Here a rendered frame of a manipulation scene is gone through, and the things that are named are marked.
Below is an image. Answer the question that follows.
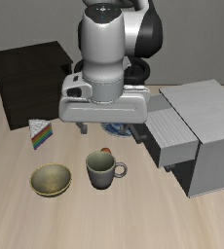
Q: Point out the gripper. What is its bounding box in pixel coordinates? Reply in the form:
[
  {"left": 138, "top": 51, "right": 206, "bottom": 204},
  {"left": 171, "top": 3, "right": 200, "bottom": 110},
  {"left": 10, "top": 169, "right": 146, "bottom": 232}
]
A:
[{"left": 57, "top": 73, "right": 152, "bottom": 137}]

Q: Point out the olive bowl with yellow rim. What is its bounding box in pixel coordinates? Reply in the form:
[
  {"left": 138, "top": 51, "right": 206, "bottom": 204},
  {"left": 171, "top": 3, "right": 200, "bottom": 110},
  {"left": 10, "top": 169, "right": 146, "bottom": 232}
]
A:
[{"left": 29, "top": 162, "right": 73, "bottom": 198}]

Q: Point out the blue and white plate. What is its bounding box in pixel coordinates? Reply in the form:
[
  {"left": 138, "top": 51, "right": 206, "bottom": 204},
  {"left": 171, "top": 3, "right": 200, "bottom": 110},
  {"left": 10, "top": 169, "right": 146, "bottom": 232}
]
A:
[{"left": 100, "top": 122, "right": 134, "bottom": 139}]

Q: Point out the grey-green mug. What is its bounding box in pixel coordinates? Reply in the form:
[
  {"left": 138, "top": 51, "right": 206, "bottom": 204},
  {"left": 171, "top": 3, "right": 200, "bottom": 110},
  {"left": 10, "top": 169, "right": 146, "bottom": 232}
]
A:
[{"left": 85, "top": 150, "right": 129, "bottom": 191}]

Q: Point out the grey cabinet drawer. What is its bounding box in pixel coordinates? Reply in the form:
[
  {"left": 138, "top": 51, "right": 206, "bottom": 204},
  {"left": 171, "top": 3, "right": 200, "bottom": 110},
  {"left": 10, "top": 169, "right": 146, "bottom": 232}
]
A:
[{"left": 132, "top": 93, "right": 202, "bottom": 169}]

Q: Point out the rainbow cake wedge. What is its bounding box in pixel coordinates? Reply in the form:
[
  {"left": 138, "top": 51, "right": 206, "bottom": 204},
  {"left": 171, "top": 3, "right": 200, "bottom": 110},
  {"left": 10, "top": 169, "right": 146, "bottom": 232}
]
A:
[{"left": 27, "top": 118, "right": 54, "bottom": 151}]

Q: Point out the dark wooden slatted rack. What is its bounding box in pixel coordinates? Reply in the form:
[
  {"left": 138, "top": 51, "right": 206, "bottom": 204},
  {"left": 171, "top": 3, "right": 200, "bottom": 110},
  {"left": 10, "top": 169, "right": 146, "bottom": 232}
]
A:
[{"left": 0, "top": 40, "right": 75, "bottom": 131}]

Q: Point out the grey cabinet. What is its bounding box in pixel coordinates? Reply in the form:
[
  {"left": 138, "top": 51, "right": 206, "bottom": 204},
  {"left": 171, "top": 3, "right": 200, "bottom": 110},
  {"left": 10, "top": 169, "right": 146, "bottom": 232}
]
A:
[{"left": 158, "top": 79, "right": 224, "bottom": 199}]

